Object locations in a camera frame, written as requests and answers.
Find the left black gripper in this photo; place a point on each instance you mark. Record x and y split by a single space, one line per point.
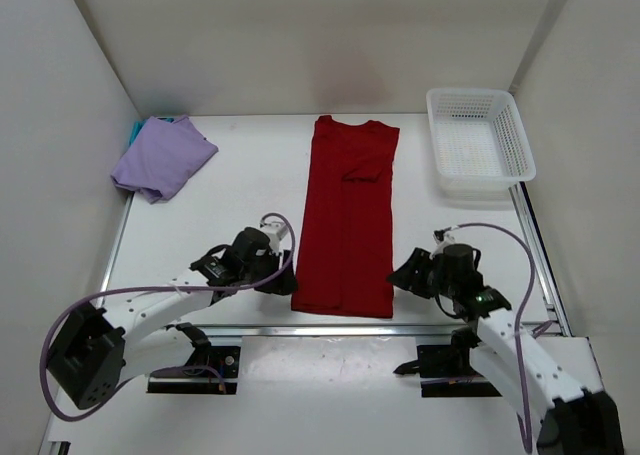
282 282

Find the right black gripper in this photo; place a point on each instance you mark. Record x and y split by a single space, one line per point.
410 277

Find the red t shirt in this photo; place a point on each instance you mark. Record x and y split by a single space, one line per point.
346 243

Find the lavender t shirt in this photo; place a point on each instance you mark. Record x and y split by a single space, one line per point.
162 158

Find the teal t shirt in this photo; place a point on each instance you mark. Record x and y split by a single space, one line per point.
138 125

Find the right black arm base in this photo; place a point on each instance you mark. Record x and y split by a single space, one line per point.
445 370

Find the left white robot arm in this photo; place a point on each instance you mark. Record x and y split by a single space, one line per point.
92 351

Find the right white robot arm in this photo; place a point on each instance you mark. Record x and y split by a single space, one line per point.
565 417

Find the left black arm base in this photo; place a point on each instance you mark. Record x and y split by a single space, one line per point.
209 370

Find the white plastic laundry basket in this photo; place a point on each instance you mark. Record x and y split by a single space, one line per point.
479 141

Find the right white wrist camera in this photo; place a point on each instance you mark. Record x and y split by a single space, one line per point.
444 238

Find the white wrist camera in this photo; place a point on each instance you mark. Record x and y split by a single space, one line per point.
444 238
276 230

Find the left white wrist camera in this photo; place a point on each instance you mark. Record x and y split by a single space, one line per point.
276 230

